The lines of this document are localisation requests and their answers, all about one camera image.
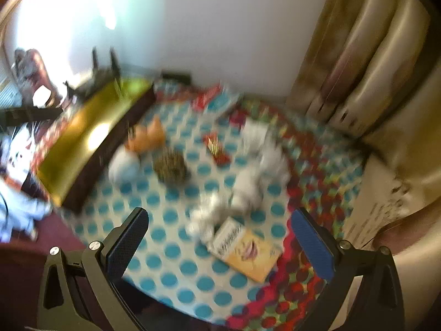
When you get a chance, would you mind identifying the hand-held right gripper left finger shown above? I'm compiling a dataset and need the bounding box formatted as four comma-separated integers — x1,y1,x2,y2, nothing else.
36,207,149,331

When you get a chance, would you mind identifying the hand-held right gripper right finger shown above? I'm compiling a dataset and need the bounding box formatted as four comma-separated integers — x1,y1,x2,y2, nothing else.
291,207,405,331

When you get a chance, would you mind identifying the white sock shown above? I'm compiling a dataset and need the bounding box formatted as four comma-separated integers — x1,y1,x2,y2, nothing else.
108,148,142,183
232,167,267,211
258,143,292,183

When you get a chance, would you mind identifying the brown pine cone ball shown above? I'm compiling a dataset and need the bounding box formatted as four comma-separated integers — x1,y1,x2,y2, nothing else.
152,146,192,183

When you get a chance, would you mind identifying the brown box with gold lining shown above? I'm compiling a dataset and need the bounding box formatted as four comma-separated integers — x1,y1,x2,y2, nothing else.
36,78,155,212

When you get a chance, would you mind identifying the polka dot blanket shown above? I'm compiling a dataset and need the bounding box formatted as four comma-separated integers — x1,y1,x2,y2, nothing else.
72,79,371,330

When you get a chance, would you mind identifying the yellow flat box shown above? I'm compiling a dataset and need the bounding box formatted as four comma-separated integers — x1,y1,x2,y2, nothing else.
208,215,283,283

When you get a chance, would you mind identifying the orange plush toy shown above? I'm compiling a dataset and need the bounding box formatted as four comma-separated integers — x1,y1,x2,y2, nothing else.
126,117,168,154

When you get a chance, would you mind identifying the white printed cloth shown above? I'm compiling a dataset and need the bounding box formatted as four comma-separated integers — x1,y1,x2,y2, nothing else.
0,124,52,242

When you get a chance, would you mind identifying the red snack packet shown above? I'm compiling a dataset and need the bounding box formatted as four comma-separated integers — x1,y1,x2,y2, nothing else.
203,133,231,164

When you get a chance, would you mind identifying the large beige leaf print pillow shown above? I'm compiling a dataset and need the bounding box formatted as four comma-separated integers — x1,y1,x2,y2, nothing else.
345,52,441,249

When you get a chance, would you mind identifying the black bar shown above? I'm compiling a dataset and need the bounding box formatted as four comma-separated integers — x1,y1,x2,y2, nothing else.
0,108,64,128

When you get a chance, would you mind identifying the red and white medicine box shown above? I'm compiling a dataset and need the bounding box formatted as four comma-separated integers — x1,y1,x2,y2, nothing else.
191,84,242,113

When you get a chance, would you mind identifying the black pronged device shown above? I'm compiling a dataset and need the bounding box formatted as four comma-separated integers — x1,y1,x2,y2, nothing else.
64,46,123,99

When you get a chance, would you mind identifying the reddish brown object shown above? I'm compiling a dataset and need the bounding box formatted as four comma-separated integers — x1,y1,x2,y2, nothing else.
12,48,57,107

